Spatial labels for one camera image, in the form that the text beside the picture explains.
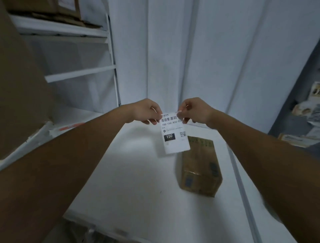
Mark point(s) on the flat beige printed parcel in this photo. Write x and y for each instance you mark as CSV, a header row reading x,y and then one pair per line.
x,y
297,140

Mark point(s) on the large brown cardboard box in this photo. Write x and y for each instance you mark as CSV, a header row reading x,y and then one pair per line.
x,y
22,87

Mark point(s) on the person's left thumb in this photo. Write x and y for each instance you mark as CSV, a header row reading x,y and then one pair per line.
x,y
157,111

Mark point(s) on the white plastic mailer bag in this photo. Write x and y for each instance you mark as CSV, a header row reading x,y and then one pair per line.
x,y
314,125

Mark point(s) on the person's left hand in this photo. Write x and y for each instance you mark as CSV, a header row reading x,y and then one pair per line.
x,y
140,111

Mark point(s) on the yellow printed carton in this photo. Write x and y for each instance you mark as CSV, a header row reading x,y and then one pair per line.
x,y
316,89

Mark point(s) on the white shipping label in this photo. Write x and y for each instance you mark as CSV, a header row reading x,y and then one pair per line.
x,y
175,136

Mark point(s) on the white metal shelf rack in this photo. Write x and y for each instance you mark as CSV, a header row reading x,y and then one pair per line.
x,y
75,71

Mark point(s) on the person's left forearm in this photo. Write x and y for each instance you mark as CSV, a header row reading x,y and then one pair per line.
x,y
62,165

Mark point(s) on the person's right hand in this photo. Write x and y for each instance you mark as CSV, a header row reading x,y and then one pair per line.
x,y
197,110

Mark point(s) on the flat cardboard boxes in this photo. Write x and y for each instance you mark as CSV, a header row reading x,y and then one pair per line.
x,y
50,10

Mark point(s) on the person's right thumb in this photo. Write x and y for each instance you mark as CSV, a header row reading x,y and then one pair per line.
x,y
182,112

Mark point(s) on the small taped cardboard box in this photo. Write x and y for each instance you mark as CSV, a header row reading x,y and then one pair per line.
x,y
201,167

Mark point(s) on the person's right forearm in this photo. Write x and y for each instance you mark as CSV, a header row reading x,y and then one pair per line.
x,y
272,162

